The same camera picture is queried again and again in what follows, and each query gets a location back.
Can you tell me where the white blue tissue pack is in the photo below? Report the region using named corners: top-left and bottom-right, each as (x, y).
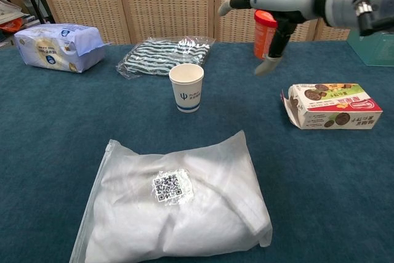
top-left (14, 23), bottom-right (111, 74)

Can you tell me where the teal product box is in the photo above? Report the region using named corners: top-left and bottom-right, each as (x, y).
top-left (346, 25), bottom-right (394, 67)

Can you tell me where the striped garment in clear bag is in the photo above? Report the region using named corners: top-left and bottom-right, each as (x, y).
top-left (115, 36), bottom-right (216, 78)

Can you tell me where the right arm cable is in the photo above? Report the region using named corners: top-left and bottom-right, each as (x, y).
top-left (340, 0), bottom-right (394, 36)

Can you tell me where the orange plastic bag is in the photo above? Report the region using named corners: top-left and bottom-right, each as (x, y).
top-left (0, 18), bottom-right (25, 33)

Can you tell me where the white paper cup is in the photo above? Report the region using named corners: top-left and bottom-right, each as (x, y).
top-left (168, 63), bottom-right (205, 113)

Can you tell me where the white garment in frosted bag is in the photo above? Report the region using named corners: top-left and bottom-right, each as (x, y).
top-left (69, 130), bottom-right (273, 263)

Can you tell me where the cookie carton box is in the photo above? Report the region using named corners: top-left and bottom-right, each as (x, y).
top-left (279, 83), bottom-right (384, 131)

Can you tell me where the blue table mat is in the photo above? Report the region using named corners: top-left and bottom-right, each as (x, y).
top-left (0, 39), bottom-right (394, 263)

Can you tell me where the stack of white papers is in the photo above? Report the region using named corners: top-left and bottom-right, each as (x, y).
top-left (0, 0), bottom-right (29, 25)

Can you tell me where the orange tub with lid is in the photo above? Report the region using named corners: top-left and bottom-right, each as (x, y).
top-left (253, 9), bottom-right (279, 60)

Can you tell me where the wicker folding screen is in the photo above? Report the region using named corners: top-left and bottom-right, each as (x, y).
top-left (30, 0), bottom-right (355, 45)

